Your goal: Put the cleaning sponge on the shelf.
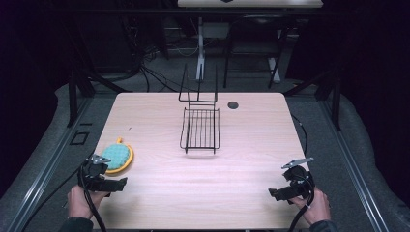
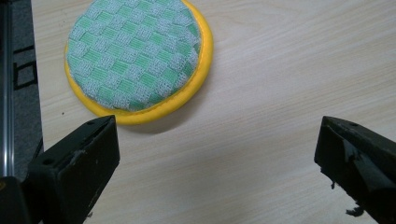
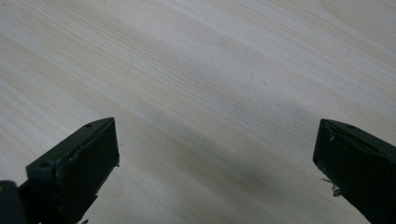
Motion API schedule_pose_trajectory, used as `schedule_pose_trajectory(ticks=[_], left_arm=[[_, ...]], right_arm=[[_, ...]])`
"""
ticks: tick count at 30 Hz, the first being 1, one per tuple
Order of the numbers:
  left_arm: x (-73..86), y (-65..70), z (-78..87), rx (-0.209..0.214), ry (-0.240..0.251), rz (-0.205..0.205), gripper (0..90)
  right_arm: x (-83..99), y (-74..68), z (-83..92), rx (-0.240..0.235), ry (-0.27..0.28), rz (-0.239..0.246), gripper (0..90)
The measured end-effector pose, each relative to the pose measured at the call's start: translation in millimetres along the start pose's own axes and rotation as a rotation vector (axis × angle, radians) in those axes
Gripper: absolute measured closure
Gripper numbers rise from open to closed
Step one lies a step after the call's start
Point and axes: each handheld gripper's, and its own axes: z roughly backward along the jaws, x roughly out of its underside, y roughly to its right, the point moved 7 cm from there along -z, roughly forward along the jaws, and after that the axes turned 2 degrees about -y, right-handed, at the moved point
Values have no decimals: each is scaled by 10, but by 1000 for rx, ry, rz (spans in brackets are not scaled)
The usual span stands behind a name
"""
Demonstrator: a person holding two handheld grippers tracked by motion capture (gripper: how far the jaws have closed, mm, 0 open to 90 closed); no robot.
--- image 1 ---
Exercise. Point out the person's right hand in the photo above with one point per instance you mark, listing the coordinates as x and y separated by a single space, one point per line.
314 208

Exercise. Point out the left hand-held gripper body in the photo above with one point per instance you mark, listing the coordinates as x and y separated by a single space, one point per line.
93 170

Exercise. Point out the black chair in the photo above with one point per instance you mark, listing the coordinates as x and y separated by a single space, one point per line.
254 45

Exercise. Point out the person's left hand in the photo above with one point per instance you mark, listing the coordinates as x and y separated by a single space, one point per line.
80 201

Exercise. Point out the aluminium floor rail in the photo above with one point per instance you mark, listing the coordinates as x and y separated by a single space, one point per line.
353 167
42 174

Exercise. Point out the yellow plate with teal sponge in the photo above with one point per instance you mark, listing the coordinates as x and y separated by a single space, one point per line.
116 156

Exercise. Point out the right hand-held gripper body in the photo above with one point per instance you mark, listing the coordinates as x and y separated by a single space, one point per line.
299 180

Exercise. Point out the black desk grommet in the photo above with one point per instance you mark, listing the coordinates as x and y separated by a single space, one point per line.
232 105

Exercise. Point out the black metal stand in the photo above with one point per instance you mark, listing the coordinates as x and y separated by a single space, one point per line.
328 93
79 90

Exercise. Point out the white background table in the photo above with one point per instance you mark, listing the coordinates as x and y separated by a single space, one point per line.
249 3

